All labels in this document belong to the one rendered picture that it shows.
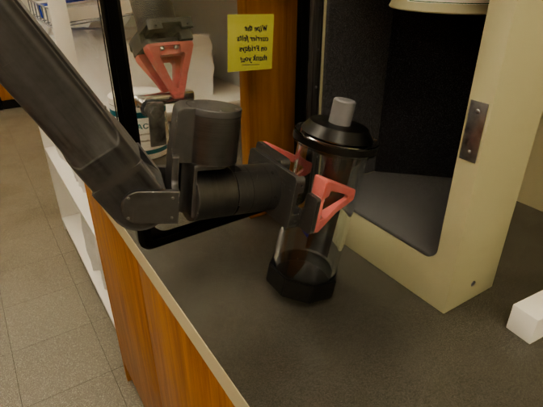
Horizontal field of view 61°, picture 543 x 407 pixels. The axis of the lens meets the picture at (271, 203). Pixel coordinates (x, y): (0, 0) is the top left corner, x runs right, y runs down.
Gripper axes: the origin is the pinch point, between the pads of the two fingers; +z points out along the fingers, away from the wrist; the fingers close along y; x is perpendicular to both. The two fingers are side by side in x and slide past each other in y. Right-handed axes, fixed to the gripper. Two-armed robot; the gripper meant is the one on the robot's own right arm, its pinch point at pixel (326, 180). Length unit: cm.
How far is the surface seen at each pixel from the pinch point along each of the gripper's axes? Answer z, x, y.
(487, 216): 15.8, 0.4, -14.1
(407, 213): 18.4, 7.2, -0.7
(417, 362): 3.9, 16.6, -18.7
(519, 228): 43.2, 10.5, -7.1
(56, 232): 0, 121, 204
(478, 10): 11.9, -22.8, -6.1
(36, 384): -26, 121, 97
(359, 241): 13.0, 13.3, 2.8
